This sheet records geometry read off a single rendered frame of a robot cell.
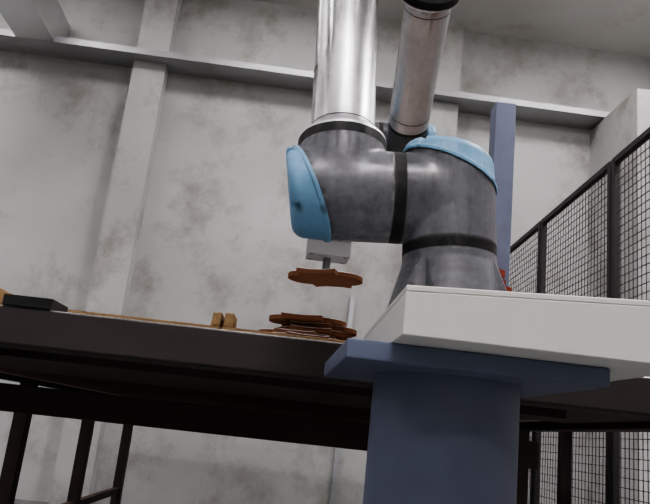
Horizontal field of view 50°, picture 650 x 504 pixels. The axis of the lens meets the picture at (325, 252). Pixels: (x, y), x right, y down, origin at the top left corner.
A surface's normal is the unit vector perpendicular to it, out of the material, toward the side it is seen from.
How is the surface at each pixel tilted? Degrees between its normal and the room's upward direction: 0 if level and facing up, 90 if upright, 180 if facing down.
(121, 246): 90
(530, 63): 90
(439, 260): 72
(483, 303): 90
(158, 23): 90
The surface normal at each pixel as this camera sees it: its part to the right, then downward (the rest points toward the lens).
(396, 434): -0.70, -0.25
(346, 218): -0.02, 0.53
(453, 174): -0.02, -0.31
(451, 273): -0.12, -0.56
